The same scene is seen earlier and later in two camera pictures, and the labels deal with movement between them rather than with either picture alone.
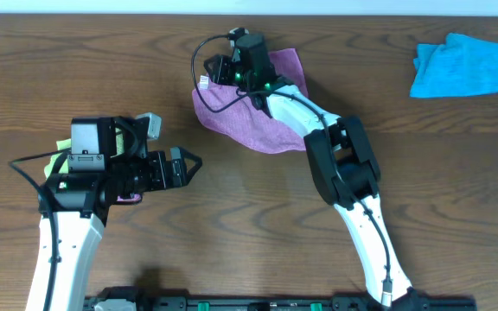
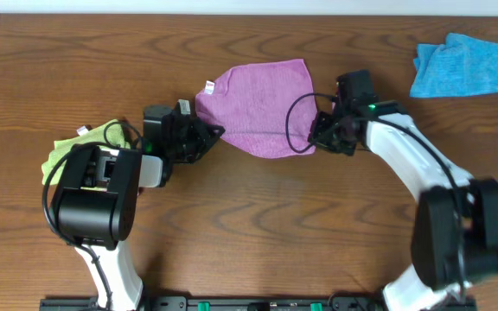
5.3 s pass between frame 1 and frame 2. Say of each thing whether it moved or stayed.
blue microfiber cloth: stayed
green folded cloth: stayed
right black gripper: moved
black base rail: stayed
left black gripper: moved
